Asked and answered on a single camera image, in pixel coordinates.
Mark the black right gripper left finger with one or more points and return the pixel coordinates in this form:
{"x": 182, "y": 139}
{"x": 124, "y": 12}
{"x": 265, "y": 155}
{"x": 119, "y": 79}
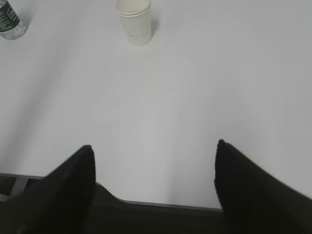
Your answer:
{"x": 57, "y": 204}

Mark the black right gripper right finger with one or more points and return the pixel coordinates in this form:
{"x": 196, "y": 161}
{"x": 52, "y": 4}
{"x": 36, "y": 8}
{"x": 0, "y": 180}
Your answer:
{"x": 255, "y": 202}

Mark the clear water bottle green label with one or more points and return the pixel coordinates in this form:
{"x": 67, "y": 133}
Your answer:
{"x": 11, "y": 27}

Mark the white paper cup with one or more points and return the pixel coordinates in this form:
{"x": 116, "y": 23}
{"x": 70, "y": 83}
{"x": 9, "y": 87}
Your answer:
{"x": 135, "y": 17}

